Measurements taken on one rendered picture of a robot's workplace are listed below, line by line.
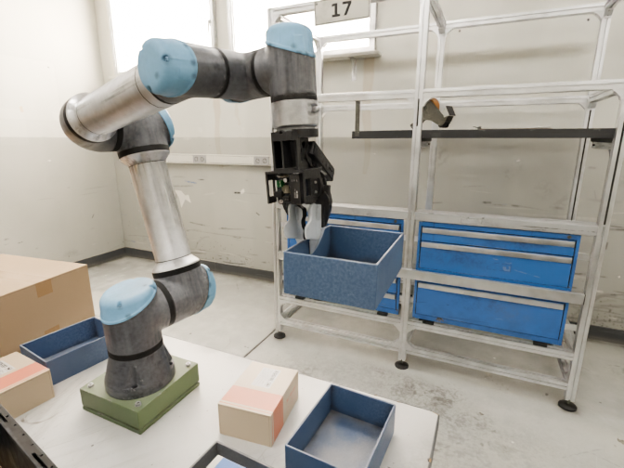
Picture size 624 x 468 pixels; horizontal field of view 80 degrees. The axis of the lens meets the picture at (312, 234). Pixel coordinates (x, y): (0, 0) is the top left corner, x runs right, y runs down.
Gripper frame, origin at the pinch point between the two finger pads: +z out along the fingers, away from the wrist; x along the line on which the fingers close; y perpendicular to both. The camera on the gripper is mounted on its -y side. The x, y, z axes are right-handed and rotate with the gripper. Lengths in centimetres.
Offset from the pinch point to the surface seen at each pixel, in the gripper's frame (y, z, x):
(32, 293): 3, 18, -89
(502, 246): -143, 35, 33
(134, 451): 18, 40, -33
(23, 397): 21, 34, -65
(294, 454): 9.8, 36.2, -0.9
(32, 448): 38.5, 17.6, -21.0
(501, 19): -207, -84, 28
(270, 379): -4.8, 33.6, -15.0
